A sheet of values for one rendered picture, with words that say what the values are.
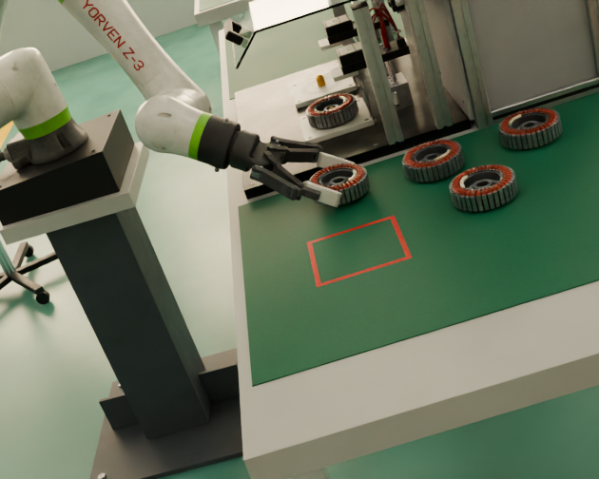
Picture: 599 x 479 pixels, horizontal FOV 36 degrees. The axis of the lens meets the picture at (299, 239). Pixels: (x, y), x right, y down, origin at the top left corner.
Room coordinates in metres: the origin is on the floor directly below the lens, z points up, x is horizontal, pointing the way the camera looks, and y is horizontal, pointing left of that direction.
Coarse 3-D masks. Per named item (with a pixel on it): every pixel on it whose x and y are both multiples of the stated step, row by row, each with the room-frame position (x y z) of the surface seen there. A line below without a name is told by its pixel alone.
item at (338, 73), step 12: (336, 48) 1.94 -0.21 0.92; (348, 48) 1.91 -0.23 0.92; (360, 48) 1.88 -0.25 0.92; (384, 48) 1.90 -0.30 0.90; (396, 48) 1.87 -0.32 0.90; (408, 48) 1.86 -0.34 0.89; (348, 60) 1.88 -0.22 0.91; (360, 60) 1.87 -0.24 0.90; (384, 60) 1.87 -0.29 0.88; (336, 72) 1.91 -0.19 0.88; (348, 72) 1.87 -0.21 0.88
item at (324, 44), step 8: (344, 16) 2.16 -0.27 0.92; (328, 24) 2.14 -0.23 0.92; (336, 24) 2.12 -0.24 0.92; (344, 24) 2.12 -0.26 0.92; (352, 24) 2.11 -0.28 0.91; (376, 24) 2.11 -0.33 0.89; (384, 24) 2.11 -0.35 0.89; (328, 32) 2.12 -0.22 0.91; (336, 32) 2.12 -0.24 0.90; (344, 32) 2.11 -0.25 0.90; (352, 32) 2.11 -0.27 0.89; (320, 40) 2.18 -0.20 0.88; (328, 40) 2.12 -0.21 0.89; (336, 40) 2.11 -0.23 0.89; (320, 48) 2.13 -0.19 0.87; (328, 48) 2.12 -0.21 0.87
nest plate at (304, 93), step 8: (312, 80) 2.21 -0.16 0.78; (328, 80) 2.17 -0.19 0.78; (344, 80) 2.13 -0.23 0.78; (352, 80) 2.11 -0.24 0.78; (296, 88) 2.19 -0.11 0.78; (304, 88) 2.17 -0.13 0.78; (312, 88) 2.15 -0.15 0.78; (320, 88) 2.13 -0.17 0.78; (328, 88) 2.11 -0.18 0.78; (336, 88) 2.09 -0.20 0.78; (344, 88) 2.08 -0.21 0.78; (352, 88) 2.07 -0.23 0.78; (296, 96) 2.14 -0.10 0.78; (304, 96) 2.12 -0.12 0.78; (312, 96) 2.10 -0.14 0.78; (320, 96) 2.08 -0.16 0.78; (296, 104) 2.08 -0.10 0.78; (304, 104) 2.08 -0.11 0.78
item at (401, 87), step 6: (390, 78) 1.92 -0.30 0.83; (396, 78) 1.91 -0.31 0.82; (402, 78) 1.90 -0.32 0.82; (390, 84) 1.89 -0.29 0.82; (396, 84) 1.87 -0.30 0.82; (402, 84) 1.86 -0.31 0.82; (408, 84) 1.86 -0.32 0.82; (396, 90) 1.87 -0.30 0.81; (402, 90) 1.86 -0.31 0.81; (408, 90) 1.86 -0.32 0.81; (402, 96) 1.86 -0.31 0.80; (408, 96) 1.86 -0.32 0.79; (402, 102) 1.86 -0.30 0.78; (408, 102) 1.86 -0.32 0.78; (396, 108) 1.87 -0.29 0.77
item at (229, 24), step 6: (228, 18) 1.91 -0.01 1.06; (228, 24) 1.86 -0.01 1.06; (234, 24) 1.90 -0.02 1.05; (240, 24) 1.91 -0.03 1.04; (228, 30) 1.81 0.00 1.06; (234, 30) 1.90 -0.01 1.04; (240, 30) 1.90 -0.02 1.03; (228, 36) 1.80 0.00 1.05; (234, 36) 1.80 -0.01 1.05; (240, 36) 1.80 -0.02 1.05; (234, 42) 1.80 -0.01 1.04; (240, 42) 1.80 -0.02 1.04
